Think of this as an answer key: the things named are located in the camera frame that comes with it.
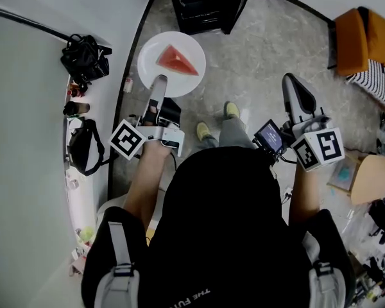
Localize grey backpack strap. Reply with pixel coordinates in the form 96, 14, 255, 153
94, 221, 141, 308
303, 231, 347, 308

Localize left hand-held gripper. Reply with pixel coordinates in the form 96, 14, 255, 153
108, 74, 185, 160

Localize white round plate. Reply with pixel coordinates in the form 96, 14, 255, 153
137, 31, 207, 98

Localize small black display screen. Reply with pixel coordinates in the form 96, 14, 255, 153
253, 119, 285, 156

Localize dark drinking bottle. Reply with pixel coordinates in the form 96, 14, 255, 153
62, 101, 91, 117

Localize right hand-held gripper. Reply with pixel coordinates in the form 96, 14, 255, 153
281, 73, 346, 173

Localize small red items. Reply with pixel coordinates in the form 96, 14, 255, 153
67, 81, 86, 98

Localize person's right yellow-green shoe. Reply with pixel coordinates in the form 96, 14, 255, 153
223, 101, 241, 120

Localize person's right forearm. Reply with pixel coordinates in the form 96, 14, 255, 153
288, 162, 321, 228

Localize person's left yellow-green shoe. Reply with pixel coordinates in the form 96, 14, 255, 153
196, 121, 212, 142

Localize round wooden stool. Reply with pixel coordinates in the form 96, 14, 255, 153
350, 155, 385, 206

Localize black white striped cloth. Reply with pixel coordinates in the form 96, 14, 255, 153
345, 58, 385, 116

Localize person's black shirt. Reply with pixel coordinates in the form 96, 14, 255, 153
81, 146, 357, 308

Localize black bag with strap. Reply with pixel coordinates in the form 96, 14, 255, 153
67, 117, 118, 177

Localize red watermelon slice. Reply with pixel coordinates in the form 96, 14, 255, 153
156, 44, 200, 76

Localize black leather handbag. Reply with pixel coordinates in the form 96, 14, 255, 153
60, 33, 113, 87

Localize person's left forearm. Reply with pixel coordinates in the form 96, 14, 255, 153
123, 139, 175, 234

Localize yellow-green round object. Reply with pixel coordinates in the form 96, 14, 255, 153
78, 225, 96, 242

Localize flat cardboard box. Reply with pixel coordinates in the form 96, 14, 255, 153
326, 154, 363, 193

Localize orange armchair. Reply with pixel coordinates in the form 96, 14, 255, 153
332, 6, 385, 77

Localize person's yellow-green shoe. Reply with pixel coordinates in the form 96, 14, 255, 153
196, 121, 212, 142
223, 101, 241, 120

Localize person's grey trousers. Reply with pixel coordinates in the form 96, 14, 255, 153
198, 116, 257, 150

